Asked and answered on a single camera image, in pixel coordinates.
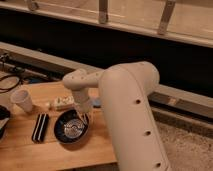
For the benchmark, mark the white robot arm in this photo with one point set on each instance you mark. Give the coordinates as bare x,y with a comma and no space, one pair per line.
123,91

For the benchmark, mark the metal bracket middle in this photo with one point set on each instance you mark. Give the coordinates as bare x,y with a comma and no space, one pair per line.
103,11

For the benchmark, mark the metal bracket right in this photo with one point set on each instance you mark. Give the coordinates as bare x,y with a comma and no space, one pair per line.
166,15

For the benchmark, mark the black white striped case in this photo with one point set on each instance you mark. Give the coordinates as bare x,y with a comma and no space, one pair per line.
40,128

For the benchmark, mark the metal bracket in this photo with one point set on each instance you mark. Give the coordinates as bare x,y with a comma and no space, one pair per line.
166,15
103,11

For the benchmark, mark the blue sponge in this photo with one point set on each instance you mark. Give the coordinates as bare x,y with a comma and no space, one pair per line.
96,102

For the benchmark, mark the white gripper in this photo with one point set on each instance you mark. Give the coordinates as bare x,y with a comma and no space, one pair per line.
83,104

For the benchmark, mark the black object at left edge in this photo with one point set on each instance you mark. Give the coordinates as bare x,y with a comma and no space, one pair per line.
4,118

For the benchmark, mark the dark ceramic bowl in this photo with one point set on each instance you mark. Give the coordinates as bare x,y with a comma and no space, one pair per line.
69,128

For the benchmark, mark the white plastic cup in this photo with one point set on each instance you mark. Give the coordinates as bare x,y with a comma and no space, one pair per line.
22,99

